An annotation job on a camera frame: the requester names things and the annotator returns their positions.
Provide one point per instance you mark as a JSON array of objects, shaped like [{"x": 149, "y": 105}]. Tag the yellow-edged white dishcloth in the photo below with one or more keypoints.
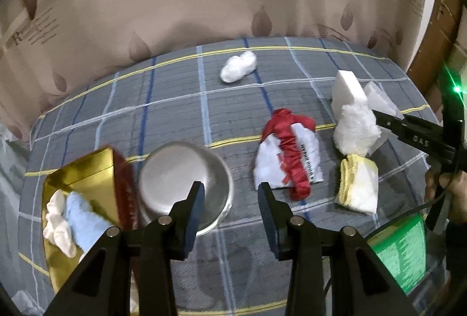
[{"x": 358, "y": 186}]

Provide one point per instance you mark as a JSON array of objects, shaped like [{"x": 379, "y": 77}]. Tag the light blue folded towel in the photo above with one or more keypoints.
[{"x": 86, "y": 226}]

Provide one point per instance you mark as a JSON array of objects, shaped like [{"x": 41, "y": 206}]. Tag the brown wooden door frame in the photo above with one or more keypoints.
[{"x": 444, "y": 44}]

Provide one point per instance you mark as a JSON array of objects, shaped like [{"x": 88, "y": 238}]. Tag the small white crumpled wad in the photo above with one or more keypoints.
[{"x": 238, "y": 66}]

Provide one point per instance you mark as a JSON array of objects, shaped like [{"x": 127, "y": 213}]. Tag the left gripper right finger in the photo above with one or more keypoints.
[{"x": 275, "y": 216}]

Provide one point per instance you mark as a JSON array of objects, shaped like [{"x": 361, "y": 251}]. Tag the white fluffy cloth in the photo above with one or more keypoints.
[{"x": 357, "y": 130}]

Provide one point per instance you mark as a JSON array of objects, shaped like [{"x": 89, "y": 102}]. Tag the white sock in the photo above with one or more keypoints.
[{"x": 57, "y": 230}]

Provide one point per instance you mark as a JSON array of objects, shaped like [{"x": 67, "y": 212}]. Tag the grey plaid tablecloth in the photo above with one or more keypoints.
[{"x": 180, "y": 97}]

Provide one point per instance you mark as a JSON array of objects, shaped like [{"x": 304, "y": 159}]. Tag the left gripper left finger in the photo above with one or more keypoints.
[{"x": 185, "y": 216}]

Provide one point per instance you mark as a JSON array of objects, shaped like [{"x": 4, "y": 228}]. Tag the right hand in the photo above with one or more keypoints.
[{"x": 455, "y": 185}]

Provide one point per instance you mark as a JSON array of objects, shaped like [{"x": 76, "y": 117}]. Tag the translucent plastic cover sheet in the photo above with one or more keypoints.
[{"x": 14, "y": 155}]

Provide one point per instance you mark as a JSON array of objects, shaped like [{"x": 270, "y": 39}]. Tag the gold metal tin box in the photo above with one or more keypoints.
[{"x": 105, "y": 179}]

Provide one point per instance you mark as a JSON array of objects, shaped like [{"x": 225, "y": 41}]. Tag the white foam block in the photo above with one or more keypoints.
[{"x": 346, "y": 91}]

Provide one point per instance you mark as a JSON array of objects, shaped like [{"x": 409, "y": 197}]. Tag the red and white cloth bag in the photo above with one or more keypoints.
[{"x": 288, "y": 155}]

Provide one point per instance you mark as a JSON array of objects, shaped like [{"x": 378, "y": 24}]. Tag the green printed box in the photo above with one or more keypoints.
[{"x": 402, "y": 249}]

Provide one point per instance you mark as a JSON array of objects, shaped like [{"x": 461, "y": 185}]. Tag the steel bowl upside down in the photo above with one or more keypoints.
[{"x": 167, "y": 175}]

